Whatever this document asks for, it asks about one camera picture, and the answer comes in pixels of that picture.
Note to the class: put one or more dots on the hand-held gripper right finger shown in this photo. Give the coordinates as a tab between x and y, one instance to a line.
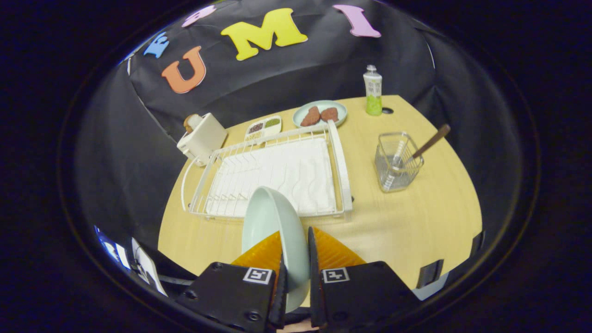
316	300

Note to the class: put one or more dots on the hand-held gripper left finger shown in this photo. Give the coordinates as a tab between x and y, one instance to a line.
279	303

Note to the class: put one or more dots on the pale green plate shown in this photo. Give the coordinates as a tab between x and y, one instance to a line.
273	222

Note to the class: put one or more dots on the pale plate with food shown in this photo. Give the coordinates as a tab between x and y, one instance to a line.
342	111

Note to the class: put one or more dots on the black block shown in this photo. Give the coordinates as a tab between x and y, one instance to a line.
478	243
430	274

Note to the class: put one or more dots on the white printed sheets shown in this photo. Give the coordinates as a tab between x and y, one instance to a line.
148	268

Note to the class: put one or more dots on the white divided seasoning tray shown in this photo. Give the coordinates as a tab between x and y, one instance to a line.
263	129

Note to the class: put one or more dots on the white toaster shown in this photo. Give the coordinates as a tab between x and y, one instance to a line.
206	138

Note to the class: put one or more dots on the brown meat piece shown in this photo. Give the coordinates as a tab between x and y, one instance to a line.
329	114
311	116

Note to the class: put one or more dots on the bread slice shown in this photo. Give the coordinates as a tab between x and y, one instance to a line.
188	124

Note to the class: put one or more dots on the green tea bottle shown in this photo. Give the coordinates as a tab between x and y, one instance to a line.
373	92

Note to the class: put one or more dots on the black backdrop cloth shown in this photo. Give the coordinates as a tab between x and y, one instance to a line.
277	78

